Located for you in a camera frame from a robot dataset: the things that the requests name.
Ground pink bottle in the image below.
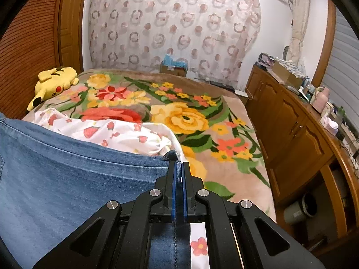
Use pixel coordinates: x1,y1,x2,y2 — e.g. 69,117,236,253
313,87,330,113

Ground grey waste bin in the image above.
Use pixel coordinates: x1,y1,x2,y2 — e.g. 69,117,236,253
283,192,319,225

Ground blue denim pants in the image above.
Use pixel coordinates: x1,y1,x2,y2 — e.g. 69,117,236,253
0,118,194,269

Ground blue packet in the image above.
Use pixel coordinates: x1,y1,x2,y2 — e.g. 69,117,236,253
163,54,187,67

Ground dark purple box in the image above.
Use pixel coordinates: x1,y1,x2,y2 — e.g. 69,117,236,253
258,53,277,68

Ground yellow plush toy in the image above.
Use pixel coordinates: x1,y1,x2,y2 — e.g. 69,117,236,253
27,66,79,112

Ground white strawberry print sheet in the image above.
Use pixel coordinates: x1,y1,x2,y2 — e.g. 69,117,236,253
31,108,210,269

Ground wooden louvred wardrobe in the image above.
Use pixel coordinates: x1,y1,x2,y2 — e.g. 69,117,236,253
0,0,85,119

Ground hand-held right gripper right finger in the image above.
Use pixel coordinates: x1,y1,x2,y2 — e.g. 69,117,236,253
181,162,326,269

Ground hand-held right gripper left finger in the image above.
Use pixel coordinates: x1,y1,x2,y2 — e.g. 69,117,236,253
33,161,181,269

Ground beige side curtain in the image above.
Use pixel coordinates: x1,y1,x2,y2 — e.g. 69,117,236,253
290,0,312,70

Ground wooden cabinet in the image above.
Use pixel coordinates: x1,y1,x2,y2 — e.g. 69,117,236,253
246,64,359,247

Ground wooden window frame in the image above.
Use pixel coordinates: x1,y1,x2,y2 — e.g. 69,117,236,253
311,0,337,79

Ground pink tissue box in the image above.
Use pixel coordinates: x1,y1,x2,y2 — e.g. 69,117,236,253
320,116,340,135

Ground sheer ring-pattern curtain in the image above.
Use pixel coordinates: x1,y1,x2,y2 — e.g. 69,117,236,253
89,0,263,83

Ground open cardboard box with jars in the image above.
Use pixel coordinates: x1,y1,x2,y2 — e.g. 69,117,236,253
272,61,305,87

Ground floral plush blanket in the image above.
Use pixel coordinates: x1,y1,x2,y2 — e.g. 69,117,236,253
22,69,278,225

